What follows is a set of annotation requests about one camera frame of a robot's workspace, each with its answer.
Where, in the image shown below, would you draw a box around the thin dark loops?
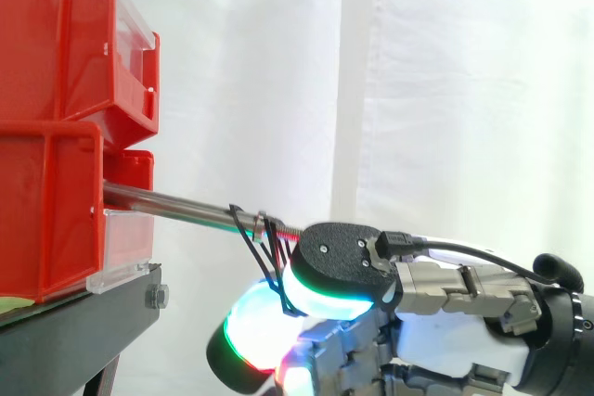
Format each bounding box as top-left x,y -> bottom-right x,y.
228,202 -> 308,319

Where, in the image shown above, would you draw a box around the red bin with sloped front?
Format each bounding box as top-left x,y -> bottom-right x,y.
0,0 -> 161,152

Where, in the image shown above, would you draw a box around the red bin holding rod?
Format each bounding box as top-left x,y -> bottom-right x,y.
0,120 -> 156,302

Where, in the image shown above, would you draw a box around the black coiled cable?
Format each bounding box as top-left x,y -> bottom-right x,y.
532,252 -> 587,296

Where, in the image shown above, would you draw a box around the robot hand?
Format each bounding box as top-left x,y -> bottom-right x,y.
205,222 -> 549,396

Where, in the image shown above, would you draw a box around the thin black cable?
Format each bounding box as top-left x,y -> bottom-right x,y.
381,230 -> 561,285

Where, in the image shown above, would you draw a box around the metal rod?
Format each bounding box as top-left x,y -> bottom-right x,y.
102,181 -> 308,245

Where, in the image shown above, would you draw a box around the black stand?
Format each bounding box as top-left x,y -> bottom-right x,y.
0,262 -> 171,396

